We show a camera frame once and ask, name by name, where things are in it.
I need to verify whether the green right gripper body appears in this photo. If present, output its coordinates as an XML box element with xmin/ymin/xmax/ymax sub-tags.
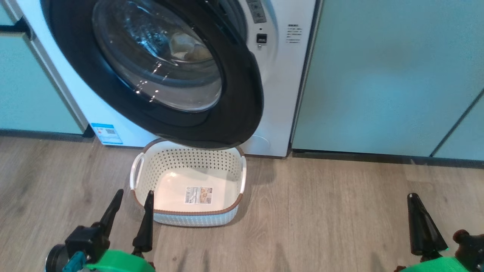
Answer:
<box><xmin>393</xmin><ymin>254</ymin><xmax>470</xmax><ymax>272</ymax></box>

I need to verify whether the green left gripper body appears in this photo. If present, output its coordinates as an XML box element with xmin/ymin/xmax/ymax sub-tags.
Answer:
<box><xmin>86</xmin><ymin>249</ymin><xmax>156</xmax><ymax>272</ymax></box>

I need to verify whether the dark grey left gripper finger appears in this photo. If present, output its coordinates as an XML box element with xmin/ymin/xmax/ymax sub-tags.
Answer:
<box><xmin>132</xmin><ymin>190</ymin><xmax>155</xmax><ymax>255</ymax></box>
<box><xmin>99</xmin><ymin>189</ymin><xmax>125</xmax><ymax>239</ymax></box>

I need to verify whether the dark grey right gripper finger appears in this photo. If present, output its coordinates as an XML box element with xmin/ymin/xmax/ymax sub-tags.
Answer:
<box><xmin>407</xmin><ymin>193</ymin><xmax>449</xmax><ymax>255</ymax></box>

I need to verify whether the round glass washing machine door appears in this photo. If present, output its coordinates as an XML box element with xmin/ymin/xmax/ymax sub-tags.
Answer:
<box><xmin>40</xmin><ymin>0</ymin><xmax>264</xmax><ymax>150</ymax></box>

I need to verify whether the pale yellow garment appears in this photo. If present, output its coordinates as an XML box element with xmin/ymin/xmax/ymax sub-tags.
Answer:
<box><xmin>168</xmin><ymin>32</ymin><xmax>213</xmax><ymax>63</ymax></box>

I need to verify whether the paper label in basket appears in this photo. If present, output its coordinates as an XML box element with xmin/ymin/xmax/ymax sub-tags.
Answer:
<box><xmin>184</xmin><ymin>186</ymin><xmax>213</xmax><ymax>205</ymax></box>

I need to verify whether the white perforated laundry basket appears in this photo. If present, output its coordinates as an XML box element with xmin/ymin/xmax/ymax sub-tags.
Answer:
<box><xmin>129</xmin><ymin>138</ymin><xmax>247</xmax><ymax>227</ymax></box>

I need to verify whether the narrow pale green cabinet door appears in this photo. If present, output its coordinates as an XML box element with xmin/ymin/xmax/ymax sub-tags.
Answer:
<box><xmin>431</xmin><ymin>88</ymin><xmax>484</xmax><ymax>162</ymax></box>

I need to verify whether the wide pale green cabinet door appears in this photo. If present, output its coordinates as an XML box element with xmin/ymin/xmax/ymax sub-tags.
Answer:
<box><xmin>291</xmin><ymin>0</ymin><xmax>484</xmax><ymax>160</ymax></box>

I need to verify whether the white front-load washing machine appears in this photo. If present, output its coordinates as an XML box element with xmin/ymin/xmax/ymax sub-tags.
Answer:
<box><xmin>13</xmin><ymin>0</ymin><xmax>323</xmax><ymax>158</ymax></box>

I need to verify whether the grey rubber door seal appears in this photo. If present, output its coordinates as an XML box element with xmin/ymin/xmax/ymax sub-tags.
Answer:
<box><xmin>217</xmin><ymin>0</ymin><xmax>248</xmax><ymax>46</ymax></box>

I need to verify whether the blue energy label sticker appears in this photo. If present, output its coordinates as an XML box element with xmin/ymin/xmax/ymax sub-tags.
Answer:
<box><xmin>90</xmin><ymin>122</ymin><xmax>124</xmax><ymax>145</ymax></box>

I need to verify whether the round drain filter cover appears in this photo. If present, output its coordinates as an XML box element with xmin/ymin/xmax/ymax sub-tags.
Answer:
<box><xmin>247</xmin><ymin>134</ymin><xmax>271</xmax><ymax>152</ymax></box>

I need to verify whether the grey warning label sticker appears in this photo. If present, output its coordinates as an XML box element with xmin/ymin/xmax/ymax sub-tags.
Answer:
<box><xmin>245</xmin><ymin>0</ymin><xmax>267</xmax><ymax>24</ymax></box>

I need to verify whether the teal cable connector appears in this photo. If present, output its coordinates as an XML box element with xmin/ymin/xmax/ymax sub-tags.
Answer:
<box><xmin>71</xmin><ymin>251</ymin><xmax>88</xmax><ymax>272</ymax></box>

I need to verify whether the pale green cabinet with handle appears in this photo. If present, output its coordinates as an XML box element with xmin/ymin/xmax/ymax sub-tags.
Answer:
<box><xmin>0</xmin><ymin>0</ymin><xmax>90</xmax><ymax>137</ymax></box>

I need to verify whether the black cabinet handle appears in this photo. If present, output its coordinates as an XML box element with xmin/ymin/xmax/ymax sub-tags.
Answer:
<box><xmin>0</xmin><ymin>18</ymin><xmax>35</xmax><ymax>39</ymax></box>

